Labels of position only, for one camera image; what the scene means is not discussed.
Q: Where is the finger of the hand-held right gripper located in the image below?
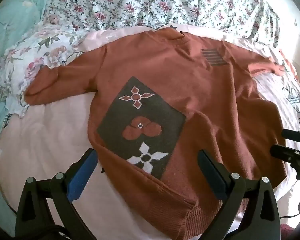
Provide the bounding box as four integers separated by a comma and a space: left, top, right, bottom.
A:
282, 128, 300, 143
270, 144, 300, 166

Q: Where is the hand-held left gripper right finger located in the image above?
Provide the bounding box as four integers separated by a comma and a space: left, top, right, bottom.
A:
197, 149, 282, 240

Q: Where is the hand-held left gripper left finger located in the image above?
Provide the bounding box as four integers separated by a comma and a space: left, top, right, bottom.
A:
15, 148, 98, 240

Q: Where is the rust brown knit sweater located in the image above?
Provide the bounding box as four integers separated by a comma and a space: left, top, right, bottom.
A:
25, 27, 287, 240

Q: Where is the pink blanket with plaid hearts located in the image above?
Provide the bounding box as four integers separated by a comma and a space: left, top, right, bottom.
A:
0, 24, 300, 240

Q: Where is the white pillow with large flowers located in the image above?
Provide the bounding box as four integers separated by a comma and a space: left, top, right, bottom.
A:
0, 27, 89, 118

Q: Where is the teal floral bed sheet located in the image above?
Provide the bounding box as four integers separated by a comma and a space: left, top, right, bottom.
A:
0, 0, 54, 205

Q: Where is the white quilt with small flowers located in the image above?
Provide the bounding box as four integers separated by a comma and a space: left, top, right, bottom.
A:
44, 0, 282, 48

